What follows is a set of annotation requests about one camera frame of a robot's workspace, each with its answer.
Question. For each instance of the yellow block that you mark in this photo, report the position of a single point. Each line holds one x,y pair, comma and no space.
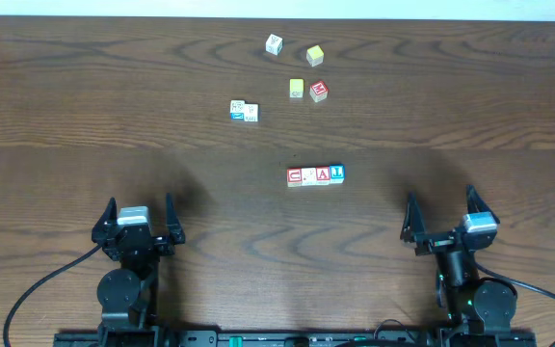
315,55
296,88

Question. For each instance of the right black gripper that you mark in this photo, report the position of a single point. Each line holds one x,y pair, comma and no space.
415,225

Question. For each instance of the yellow top block far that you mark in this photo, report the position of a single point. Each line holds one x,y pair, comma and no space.
315,55

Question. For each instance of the blue letter block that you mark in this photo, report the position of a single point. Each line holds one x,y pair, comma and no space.
337,174

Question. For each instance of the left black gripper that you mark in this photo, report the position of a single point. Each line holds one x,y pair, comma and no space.
135,239

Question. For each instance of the red letter U block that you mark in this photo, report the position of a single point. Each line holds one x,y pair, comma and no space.
294,177

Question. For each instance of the white block top far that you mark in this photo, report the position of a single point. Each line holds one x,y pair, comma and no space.
274,44

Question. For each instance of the white airplane block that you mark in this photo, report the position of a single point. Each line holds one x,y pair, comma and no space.
309,177

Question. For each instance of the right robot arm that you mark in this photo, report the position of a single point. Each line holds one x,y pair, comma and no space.
479,309

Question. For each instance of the blue X side block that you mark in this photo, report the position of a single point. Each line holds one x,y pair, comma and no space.
237,109

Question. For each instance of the red letter A block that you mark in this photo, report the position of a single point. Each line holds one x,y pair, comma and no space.
322,175

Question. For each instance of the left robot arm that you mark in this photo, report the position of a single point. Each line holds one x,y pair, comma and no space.
128,295

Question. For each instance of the red letter M block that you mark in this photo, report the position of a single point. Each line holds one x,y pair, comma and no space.
318,91

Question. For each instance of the plain hand sign block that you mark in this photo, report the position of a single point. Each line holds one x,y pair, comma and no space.
251,112

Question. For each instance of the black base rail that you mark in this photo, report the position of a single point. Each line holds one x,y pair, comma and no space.
303,339

